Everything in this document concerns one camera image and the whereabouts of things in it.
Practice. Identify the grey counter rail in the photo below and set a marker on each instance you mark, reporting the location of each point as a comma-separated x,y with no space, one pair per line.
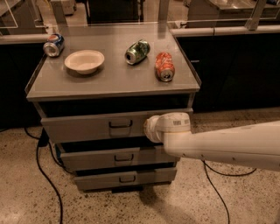
224,31
23,39

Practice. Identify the red crushed soda can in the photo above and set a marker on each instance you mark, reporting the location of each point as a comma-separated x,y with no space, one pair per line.
165,69

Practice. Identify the white bowl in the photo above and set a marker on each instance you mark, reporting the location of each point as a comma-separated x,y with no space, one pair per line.
85,61

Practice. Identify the grey counter rail right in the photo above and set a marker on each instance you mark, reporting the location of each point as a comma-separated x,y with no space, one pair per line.
224,31

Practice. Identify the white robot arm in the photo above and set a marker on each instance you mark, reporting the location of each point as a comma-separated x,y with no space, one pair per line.
256,145

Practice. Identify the grey counter rail left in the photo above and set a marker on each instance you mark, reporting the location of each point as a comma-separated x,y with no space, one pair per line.
23,39

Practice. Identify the black top drawer handle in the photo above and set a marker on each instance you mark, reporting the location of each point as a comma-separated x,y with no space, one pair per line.
120,124

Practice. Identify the grey drawer cabinet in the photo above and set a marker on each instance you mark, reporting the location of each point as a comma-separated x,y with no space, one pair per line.
115,87

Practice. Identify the grey drawer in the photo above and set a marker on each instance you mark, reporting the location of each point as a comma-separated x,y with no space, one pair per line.
67,129
123,179
99,159

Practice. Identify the green soda can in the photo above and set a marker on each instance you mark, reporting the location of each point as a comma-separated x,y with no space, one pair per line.
137,52

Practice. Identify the padded gripper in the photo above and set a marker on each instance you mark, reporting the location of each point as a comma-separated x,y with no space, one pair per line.
151,129

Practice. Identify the blue pepsi can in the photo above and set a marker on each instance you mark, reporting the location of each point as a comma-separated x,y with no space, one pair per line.
54,45

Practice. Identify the grey bottom drawer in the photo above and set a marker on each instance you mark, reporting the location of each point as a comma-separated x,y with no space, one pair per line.
123,179

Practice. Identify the grey top drawer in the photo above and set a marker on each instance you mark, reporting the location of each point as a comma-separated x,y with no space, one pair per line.
67,129

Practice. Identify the grey middle drawer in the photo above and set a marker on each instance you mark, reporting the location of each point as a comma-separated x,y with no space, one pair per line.
99,159

